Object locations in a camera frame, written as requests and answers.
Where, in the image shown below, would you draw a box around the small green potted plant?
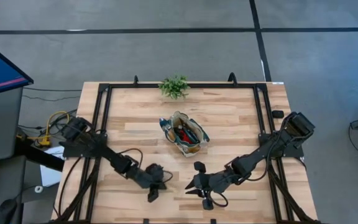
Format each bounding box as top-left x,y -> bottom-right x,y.
158,74 -> 191,100

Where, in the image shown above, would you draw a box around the yellow cable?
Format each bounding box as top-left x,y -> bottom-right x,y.
17,111 -> 71,147

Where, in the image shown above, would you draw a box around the black aluminium table frame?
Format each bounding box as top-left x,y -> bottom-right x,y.
53,81 -> 321,224

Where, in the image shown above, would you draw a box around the cream green gardening bag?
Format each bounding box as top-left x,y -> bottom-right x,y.
159,111 -> 211,158

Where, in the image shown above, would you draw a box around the green handled pruning shears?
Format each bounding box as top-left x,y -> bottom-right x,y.
178,126 -> 200,144

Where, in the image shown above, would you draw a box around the red black gardening glove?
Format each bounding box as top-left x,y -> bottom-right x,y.
175,129 -> 195,146

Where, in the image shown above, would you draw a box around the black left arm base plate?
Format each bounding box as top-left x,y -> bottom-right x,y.
59,138 -> 108,159

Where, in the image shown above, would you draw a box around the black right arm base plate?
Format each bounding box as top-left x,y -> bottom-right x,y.
258,133 -> 305,159

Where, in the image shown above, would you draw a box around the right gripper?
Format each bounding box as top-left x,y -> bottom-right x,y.
185,161 -> 226,211

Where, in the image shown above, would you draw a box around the white paper sheet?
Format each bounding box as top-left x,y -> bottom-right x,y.
39,146 -> 65,187

